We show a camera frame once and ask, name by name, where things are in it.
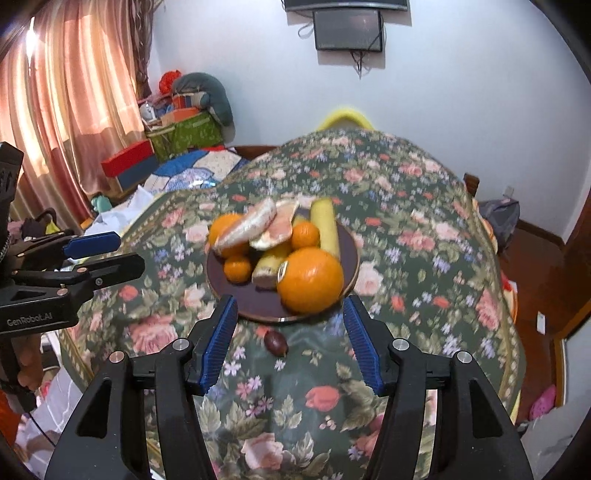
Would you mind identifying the pile of white papers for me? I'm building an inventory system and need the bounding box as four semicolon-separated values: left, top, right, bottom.
84;186;156;241

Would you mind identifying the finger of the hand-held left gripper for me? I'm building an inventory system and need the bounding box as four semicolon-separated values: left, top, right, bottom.
9;233;122;269
0;252;147;302

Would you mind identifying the person's left hand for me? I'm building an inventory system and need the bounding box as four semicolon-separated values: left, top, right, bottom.
15;333;45;394

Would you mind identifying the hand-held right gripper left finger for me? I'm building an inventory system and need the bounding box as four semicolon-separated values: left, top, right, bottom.
44;294;239;480

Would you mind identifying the red box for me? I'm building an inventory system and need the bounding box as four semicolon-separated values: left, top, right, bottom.
101;139;156;178

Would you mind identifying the pink cloth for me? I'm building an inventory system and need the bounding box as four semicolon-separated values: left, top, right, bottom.
530;385;558;419

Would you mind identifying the floral tablecloth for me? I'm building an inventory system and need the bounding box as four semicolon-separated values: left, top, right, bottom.
59;126;528;480

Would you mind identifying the patchwork quilt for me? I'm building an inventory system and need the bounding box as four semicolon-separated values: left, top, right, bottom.
151;148;253;193

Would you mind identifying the pink curtain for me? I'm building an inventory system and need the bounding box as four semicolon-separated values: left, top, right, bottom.
0;4;149;224

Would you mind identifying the yellow banana piece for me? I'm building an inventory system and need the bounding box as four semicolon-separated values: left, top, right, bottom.
252;242;293;289
310;197;342;260

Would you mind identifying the green floral box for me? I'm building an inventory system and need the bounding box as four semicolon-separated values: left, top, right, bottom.
147;112;225;162

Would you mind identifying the purple plate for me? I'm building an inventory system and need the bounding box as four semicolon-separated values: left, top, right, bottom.
205;210;361;323

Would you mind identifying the small black monitor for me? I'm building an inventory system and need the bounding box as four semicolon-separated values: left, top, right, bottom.
312;9;384;53

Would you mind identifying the blue grey box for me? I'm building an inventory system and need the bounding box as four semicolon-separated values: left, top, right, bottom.
115;157;160;193

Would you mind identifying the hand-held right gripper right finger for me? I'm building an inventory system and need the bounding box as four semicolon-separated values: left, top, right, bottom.
342;294;535;480

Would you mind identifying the brown curtain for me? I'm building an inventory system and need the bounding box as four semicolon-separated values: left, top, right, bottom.
130;0;165;100

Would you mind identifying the grey backpack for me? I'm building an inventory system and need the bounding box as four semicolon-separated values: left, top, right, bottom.
477;198;522;253

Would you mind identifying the small mandarin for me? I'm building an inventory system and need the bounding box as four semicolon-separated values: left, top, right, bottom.
291;222;321;250
224;255;253;284

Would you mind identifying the dark red date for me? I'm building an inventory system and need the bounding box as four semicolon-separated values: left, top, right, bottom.
263;329;290;356

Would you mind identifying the dark wooden bed frame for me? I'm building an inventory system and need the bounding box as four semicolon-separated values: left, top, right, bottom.
232;145;283;162

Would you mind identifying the peeled pomelo segment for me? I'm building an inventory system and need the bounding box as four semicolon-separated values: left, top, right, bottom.
216;198;278;253
249;200;300;251

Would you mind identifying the large orange with sticker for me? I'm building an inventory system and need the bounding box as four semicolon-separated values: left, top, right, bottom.
276;247;346;315

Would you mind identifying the grey pillow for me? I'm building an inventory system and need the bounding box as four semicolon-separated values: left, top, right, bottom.
171;72;234;127

